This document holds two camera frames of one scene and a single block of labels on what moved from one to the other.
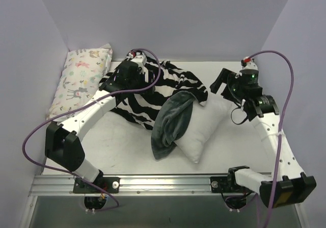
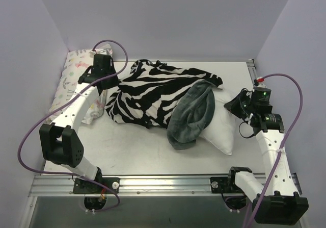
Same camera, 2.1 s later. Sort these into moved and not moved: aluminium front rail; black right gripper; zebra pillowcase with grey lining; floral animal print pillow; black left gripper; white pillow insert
Moved: zebra pillowcase with grey lining; white pillow insert; black right gripper; black left gripper
Not moved: floral animal print pillow; aluminium front rail
